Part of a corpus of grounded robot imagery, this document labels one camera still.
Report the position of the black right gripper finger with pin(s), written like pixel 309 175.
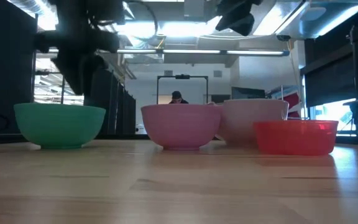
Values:
pixel 228 22
pixel 244 25

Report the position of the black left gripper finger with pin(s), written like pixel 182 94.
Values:
pixel 92 65
pixel 73 71

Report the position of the teal plastic bowl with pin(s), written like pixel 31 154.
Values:
pixel 59 124

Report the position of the pink plastic bowl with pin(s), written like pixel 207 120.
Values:
pixel 180 124

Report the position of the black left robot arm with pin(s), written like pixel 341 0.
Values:
pixel 70 12

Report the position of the long ceiling light strip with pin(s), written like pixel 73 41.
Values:
pixel 191 51

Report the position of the dark computer monitor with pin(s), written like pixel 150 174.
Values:
pixel 247 93

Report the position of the dark blue folding partition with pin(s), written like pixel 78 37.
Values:
pixel 5 77

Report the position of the white plastic bowl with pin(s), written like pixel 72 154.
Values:
pixel 250 110

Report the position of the red and white sign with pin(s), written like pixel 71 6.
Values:
pixel 292 99

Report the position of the person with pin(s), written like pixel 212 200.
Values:
pixel 177 97

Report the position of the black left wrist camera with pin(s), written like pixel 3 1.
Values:
pixel 107 11

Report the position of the black background rig frame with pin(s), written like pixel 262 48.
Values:
pixel 182 76

